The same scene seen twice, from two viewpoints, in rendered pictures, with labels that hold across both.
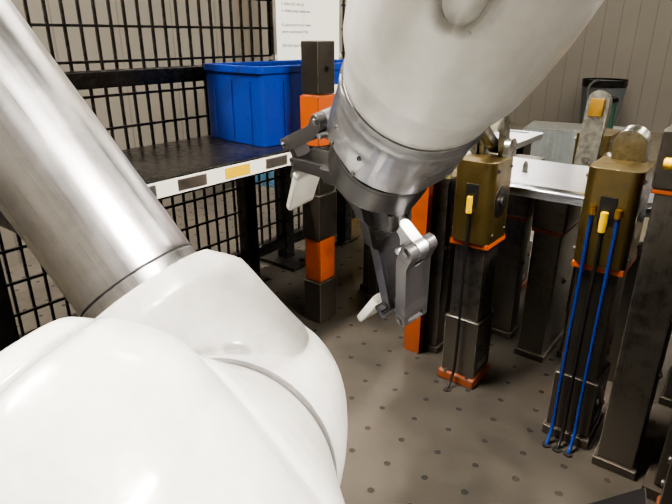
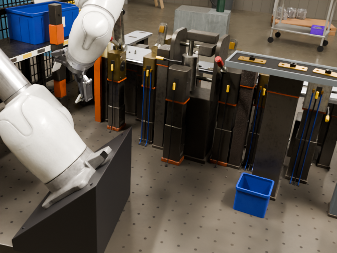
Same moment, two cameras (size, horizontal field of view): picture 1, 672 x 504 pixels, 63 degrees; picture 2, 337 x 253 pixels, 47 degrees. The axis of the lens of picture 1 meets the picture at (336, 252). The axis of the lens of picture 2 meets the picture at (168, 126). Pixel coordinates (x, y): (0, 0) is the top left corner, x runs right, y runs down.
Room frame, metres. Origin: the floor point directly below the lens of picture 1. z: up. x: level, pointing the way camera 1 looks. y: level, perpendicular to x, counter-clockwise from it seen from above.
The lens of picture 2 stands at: (-0.81, 0.02, 1.51)
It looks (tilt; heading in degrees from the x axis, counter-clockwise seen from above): 27 degrees down; 343
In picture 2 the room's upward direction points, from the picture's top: 4 degrees clockwise
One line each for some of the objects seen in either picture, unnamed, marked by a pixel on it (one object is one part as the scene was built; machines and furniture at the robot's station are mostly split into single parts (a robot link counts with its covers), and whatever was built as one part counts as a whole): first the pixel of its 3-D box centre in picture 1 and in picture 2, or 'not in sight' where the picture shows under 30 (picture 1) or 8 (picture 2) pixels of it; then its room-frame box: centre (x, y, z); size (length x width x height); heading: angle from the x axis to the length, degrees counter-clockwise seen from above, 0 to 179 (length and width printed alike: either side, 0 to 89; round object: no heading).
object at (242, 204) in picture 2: not in sight; (253, 195); (0.11, -0.57, 0.74); 0.11 x 0.10 x 0.09; 52
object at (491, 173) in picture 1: (469, 277); (115, 92); (0.74, -0.20, 0.87); 0.10 x 0.07 x 0.35; 142
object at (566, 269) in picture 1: (551, 268); (147, 89); (0.84, -0.36, 0.84); 0.12 x 0.05 x 0.29; 142
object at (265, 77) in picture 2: not in sight; (261, 122); (0.35, -0.69, 0.89); 0.12 x 0.08 x 0.38; 142
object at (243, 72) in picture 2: not in sight; (241, 119); (0.36, -0.62, 0.90); 0.05 x 0.05 x 0.40; 52
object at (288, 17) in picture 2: not in sight; (302, 19); (5.78, -4.50, 0.16); 1.13 x 0.80 x 0.32; 63
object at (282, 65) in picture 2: not in sight; (293, 65); (0.18, -0.66, 1.17); 0.08 x 0.04 x 0.01; 51
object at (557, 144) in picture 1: (575, 125); (204, 8); (5.34, -2.31, 0.41); 0.85 x 0.68 x 0.82; 61
